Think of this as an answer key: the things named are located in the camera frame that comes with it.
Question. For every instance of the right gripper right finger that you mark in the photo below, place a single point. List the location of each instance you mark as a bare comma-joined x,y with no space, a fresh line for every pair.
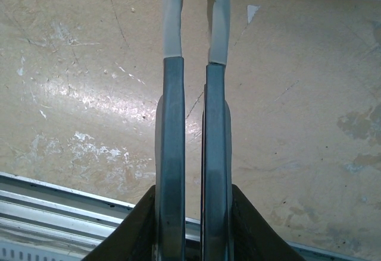
256,231

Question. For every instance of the small white paper scrap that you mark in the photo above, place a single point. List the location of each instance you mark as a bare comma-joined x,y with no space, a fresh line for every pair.
252,12

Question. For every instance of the metal tongs with white tips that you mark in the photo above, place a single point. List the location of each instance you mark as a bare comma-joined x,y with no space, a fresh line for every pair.
172,124

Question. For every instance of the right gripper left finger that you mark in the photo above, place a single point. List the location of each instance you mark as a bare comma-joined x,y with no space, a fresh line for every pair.
128,234

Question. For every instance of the aluminium mounting rail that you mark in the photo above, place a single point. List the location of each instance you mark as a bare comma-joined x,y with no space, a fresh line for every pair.
44,207

